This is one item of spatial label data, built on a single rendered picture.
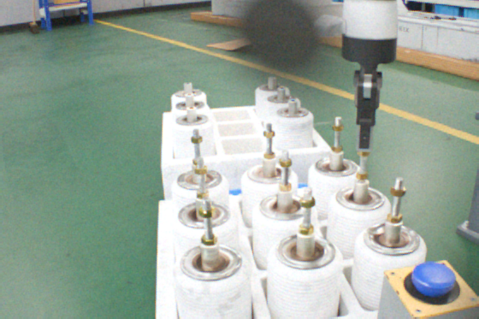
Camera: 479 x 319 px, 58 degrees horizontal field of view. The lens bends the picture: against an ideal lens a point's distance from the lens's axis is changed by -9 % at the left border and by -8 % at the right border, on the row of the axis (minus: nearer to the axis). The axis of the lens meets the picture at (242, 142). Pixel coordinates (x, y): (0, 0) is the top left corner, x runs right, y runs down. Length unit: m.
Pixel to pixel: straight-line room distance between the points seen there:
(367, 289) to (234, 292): 0.18
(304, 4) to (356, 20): 3.39
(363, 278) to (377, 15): 0.34
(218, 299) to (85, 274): 0.52
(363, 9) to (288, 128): 0.52
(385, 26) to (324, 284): 0.33
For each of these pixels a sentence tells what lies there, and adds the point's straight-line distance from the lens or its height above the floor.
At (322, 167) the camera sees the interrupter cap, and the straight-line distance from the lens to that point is 0.81.
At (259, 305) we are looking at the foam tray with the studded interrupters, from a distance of 0.62.
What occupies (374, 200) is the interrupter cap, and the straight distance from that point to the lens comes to 0.72.
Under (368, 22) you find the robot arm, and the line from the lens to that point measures 0.61.
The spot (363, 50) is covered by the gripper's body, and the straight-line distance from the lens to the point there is 0.61.
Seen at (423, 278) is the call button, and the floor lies 0.33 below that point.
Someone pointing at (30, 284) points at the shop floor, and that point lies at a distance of 1.04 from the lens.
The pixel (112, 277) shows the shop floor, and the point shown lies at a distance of 1.00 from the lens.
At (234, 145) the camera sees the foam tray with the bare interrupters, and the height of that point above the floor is 0.16.
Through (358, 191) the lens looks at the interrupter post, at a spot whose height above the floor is 0.27.
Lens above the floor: 0.59
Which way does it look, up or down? 21 degrees down
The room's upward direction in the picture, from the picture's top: 2 degrees counter-clockwise
